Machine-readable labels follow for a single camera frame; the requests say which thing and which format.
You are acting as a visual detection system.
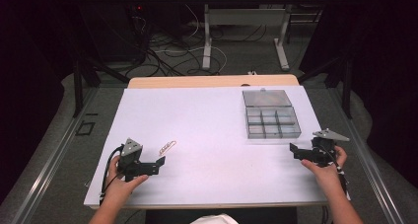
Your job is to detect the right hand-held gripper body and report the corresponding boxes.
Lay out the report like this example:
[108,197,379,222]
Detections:
[300,128,350,169]

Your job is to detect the person's left hand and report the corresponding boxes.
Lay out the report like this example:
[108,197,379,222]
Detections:
[103,154,150,202]

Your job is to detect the aluminium floor rail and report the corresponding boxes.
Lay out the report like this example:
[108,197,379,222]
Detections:
[328,87,407,224]
[11,87,100,224]

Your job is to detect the clear plastic compartment box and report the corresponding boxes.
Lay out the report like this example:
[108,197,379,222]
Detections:
[242,88,303,140]

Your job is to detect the white table mat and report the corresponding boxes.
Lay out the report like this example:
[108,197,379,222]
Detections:
[83,85,328,209]

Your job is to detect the white desk with metal legs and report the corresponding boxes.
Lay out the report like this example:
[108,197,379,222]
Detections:
[182,0,334,72]

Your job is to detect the black metal stand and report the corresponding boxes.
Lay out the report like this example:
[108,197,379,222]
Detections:
[297,52,355,119]
[72,54,130,118]

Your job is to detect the small white clip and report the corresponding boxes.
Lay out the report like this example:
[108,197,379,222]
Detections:
[158,139,177,157]

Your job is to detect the person's right hand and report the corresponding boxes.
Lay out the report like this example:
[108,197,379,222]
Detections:
[300,145,349,190]

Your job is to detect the person's white clothing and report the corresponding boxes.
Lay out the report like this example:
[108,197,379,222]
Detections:
[189,212,240,224]

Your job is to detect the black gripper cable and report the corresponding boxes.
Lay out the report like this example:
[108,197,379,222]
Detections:
[317,143,350,200]
[99,144,124,206]

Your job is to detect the wooden table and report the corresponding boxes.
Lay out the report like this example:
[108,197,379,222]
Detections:
[126,73,301,90]

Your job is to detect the bundle of black floor cables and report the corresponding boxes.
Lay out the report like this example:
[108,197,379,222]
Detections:
[129,16,228,78]

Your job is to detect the power strip with red light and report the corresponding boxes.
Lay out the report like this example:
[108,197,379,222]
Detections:
[126,3,148,23]

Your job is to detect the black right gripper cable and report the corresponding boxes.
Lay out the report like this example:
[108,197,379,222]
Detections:
[317,143,350,200]

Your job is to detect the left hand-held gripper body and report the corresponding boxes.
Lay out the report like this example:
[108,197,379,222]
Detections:
[117,137,157,183]

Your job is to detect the person's dark lap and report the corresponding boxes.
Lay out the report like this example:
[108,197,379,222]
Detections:
[145,206,299,224]

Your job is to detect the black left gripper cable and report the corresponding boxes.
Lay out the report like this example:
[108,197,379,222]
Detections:
[99,144,124,206]

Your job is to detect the white floor cable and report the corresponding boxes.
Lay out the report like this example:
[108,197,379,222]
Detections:
[154,3,229,74]

